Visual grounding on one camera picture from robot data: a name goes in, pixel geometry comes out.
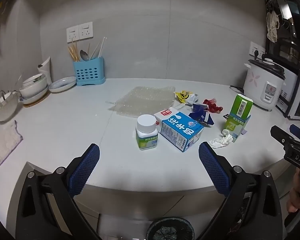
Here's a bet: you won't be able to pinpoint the red crumpled wrapper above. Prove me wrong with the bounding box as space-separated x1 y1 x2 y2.
203 98 223 114

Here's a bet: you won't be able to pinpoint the blue plastic utensil holder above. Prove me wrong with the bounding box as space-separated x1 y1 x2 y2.
73 57 106 87

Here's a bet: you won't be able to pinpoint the clear bubble wrap sheet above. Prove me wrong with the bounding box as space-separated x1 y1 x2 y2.
106 85 177 118

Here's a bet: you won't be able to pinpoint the blue snack bag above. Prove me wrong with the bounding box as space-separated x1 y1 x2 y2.
189 103 215 128

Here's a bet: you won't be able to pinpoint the white stacked bowls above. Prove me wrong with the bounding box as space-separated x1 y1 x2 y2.
19 74 48 100

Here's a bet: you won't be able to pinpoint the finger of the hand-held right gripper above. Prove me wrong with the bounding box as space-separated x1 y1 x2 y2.
289 124 300 143
270 125 294 147

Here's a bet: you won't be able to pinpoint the hanging beige cloth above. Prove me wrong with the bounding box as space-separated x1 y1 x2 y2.
266 11 280 42

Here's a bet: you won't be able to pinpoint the grey dish mat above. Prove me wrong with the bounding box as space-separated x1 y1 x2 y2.
0 120 23 172

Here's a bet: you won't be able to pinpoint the wooden chopsticks bundle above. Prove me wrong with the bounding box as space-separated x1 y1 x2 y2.
68 39 80 62

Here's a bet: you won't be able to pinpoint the clear plastic straws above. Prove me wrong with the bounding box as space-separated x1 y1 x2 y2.
90 37 107 60

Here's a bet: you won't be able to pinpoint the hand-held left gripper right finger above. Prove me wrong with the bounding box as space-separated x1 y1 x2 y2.
195 141 287 240

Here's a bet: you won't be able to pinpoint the wooden board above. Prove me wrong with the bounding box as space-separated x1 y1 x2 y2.
22 91 51 106

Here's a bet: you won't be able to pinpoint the white countertop oven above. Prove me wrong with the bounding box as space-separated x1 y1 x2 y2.
276 67 300 119

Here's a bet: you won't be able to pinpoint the white rice cooker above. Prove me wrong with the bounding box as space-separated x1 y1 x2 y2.
243 58 286 112

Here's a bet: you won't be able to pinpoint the white bowl at left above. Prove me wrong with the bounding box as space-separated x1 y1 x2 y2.
0 91 21 122

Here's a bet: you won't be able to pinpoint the white socket with black plug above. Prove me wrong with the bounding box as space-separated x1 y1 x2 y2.
249 41 266 60

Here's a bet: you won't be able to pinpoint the beige base cabinet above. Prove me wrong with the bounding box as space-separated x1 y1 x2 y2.
6 161 293 240

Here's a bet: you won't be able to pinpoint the blue white milk carton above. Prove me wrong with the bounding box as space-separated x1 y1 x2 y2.
154 107 205 153

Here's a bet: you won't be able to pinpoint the white pill bottle green label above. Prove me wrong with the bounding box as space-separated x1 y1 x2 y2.
136 114 159 151

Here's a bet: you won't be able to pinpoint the black mesh trash bin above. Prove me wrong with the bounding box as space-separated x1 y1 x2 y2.
146 217 195 240

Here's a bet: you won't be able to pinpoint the white tissue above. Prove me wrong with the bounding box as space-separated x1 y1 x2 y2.
207 129 233 148

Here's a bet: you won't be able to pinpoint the black metal rack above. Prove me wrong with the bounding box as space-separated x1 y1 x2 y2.
265 0 300 118

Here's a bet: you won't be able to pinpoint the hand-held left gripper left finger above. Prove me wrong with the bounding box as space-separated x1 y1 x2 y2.
15 143 103 240

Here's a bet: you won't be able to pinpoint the white ceramic jug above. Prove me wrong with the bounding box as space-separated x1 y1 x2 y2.
38 57 52 85

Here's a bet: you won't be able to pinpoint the white wall socket plate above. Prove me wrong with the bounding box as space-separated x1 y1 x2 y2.
79 22 93 40
66 26 80 43

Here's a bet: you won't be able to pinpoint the yellow snack wrapper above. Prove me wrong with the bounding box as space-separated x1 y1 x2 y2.
174 90 199 105

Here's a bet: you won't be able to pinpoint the green white medicine box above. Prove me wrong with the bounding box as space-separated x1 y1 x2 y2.
224 93 254 143

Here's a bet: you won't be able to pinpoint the person's right hand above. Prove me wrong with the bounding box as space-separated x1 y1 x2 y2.
287 165 300 215

